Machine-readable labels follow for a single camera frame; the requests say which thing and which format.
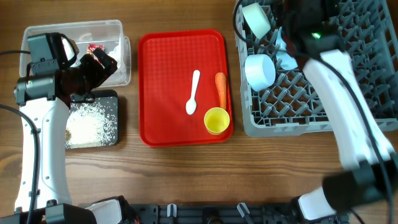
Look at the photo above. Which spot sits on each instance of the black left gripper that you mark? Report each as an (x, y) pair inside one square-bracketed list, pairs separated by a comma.
[(99, 74)]

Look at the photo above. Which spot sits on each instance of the red snack wrapper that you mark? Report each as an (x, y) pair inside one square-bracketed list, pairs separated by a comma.
[(92, 47)]

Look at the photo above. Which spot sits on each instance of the white rice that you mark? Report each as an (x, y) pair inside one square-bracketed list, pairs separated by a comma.
[(90, 124)]

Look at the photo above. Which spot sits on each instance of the brown food scrap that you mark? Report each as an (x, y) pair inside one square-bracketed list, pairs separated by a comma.
[(67, 135)]

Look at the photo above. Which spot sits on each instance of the white plastic spoon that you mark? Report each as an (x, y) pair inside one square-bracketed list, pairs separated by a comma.
[(191, 104)]

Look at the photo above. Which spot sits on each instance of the yellow plastic cup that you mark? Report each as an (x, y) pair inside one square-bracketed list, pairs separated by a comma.
[(216, 120)]

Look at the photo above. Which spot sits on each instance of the orange carrot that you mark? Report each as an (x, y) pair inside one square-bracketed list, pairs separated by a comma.
[(220, 81)]

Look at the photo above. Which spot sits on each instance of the light blue rice bowl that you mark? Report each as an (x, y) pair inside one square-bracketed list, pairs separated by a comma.
[(260, 71)]

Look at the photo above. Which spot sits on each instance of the green bowl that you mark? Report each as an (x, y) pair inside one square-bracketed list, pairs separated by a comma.
[(256, 19)]

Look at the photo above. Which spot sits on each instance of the light blue plate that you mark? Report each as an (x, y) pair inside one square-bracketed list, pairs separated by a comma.
[(288, 62)]

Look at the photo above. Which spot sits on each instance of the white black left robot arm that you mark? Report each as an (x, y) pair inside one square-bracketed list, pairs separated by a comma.
[(43, 97)]

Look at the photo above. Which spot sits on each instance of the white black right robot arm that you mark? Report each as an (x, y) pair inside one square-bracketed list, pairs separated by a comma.
[(369, 161)]

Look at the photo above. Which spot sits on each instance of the black waste tray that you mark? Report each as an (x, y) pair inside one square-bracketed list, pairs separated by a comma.
[(93, 124)]

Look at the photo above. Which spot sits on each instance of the clear plastic waste bin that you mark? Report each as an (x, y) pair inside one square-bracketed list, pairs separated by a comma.
[(108, 33)]

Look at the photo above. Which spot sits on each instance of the grey dishwasher rack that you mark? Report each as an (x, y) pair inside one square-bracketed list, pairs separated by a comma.
[(291, 107)]

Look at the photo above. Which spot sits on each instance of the red serving tray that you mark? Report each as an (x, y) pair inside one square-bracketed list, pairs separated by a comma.
[(166, 62)]

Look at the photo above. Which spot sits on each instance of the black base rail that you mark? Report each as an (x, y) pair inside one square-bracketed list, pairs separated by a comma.
[(268, 213)]

